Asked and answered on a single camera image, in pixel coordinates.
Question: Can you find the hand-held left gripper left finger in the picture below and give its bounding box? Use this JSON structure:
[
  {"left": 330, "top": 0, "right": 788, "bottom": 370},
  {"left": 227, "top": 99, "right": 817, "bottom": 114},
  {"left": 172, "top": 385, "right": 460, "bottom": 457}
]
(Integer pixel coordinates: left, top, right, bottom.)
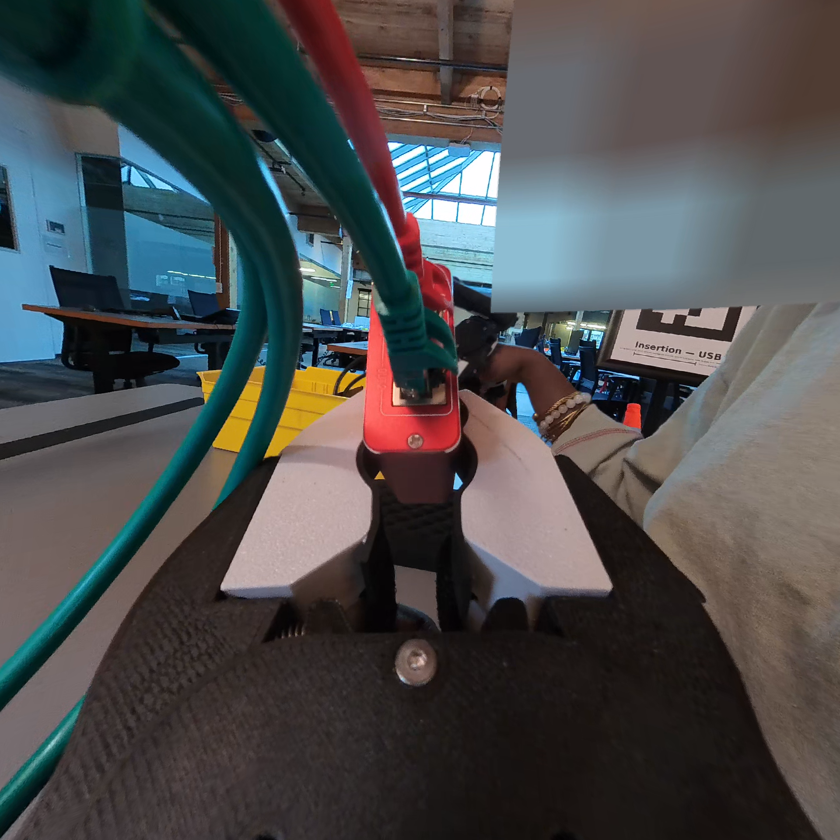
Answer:
[{"left": 220, "top": 392, "right": 398, "bottom": 632}]

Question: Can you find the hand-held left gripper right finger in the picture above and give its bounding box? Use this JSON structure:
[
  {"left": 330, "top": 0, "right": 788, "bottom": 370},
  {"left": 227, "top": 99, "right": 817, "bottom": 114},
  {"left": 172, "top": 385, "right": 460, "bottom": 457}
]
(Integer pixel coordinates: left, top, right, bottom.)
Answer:
[{"left": 435, "top": 390, "right": 614, "bottom": 632}]

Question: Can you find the green ethernet cable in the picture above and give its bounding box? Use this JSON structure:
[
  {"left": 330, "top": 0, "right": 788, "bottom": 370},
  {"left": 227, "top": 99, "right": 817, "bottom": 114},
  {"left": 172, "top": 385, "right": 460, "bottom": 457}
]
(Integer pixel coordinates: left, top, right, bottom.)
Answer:
[{"left": 0, "top": 0, "right": 460, "bottom": 821}]

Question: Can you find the red ethernet splitter box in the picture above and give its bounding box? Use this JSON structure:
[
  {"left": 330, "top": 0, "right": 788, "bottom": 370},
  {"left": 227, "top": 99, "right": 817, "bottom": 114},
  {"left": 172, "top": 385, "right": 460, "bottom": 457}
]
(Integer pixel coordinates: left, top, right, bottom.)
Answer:
[{"left": 363, "top": 259, "right": 460, "bottom": 506}]

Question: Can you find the yellow plastic bin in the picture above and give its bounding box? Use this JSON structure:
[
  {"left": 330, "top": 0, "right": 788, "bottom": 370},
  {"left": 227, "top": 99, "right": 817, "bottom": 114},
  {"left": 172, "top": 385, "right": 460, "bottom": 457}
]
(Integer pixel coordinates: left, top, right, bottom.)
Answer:
[{"left": 197, "top": 366, "right": 368, "bottom": 460}]

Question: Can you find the red ethernet cable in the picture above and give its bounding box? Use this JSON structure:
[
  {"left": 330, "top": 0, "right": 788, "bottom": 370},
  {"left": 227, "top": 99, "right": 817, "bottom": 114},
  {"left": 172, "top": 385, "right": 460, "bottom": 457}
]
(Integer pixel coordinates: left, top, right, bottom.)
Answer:
[{"left": 279, "top": 0, "right": 454, "bottom": 309}]

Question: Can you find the long background desk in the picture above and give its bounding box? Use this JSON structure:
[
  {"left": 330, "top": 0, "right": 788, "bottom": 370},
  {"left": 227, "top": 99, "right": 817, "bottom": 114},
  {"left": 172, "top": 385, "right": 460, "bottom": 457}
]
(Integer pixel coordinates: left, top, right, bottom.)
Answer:
[{"left": 23, "top": 303, "right": 237, "bottom": 395}]

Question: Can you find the person's right hand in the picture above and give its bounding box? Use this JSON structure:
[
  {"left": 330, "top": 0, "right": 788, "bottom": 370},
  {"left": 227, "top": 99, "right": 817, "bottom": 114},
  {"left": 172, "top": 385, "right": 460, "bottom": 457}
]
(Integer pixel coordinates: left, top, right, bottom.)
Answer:
[{"left": 489, "top": 344, "right": 580, "bottom": 422}]

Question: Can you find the black framed marker sign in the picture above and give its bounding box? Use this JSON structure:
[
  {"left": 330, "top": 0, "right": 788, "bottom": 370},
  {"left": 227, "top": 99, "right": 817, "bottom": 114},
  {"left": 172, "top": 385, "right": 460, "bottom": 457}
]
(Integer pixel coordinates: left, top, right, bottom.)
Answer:
[{"left": 597, "top": 305, "right": 762, "bottom": 388}]

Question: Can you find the black office chair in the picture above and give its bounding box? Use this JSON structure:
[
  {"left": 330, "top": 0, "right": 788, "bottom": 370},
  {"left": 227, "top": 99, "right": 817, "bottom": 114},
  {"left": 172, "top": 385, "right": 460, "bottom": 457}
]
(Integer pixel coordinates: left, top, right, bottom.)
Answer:
[
  {"left": 187, "top": 289, "right": 231, "bottom": 326},
  {"left": 49, "top": 266, "right": 181, "bottom": 395}
]

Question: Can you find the gold bracelet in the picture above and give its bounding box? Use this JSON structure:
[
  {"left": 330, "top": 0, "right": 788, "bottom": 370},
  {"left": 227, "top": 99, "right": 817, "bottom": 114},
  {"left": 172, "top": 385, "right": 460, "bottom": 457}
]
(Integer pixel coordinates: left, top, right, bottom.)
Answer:
[{"left": 533, "top": 392, "right": 593, "bottom": 442}]

